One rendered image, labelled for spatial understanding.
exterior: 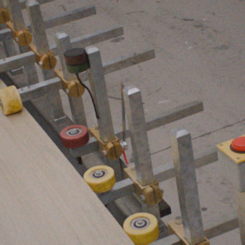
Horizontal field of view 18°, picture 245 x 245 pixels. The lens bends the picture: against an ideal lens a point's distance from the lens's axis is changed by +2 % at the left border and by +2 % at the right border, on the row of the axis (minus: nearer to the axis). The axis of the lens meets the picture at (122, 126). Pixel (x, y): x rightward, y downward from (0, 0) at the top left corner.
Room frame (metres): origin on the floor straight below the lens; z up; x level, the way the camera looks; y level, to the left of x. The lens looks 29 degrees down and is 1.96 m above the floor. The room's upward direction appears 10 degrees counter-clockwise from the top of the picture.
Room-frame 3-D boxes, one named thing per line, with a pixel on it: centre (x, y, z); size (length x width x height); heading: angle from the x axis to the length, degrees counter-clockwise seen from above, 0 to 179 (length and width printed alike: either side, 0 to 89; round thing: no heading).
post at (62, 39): (2.11, 0.13, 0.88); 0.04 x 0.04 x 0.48; 20
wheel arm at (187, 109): (1.95, -0.05, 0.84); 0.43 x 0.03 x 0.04; 110
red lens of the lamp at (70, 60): (1.86, 0.09, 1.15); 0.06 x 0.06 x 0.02
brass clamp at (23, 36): (2.60, 0.31, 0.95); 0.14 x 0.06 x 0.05; 20
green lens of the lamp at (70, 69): (1.86, 0.09, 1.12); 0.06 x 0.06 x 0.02
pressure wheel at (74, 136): (1.89, 0.14, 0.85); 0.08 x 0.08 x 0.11
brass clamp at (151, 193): (1.66, -0.03, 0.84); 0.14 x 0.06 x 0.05; 20
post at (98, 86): (1.88, 0.05, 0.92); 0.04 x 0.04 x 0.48; 20
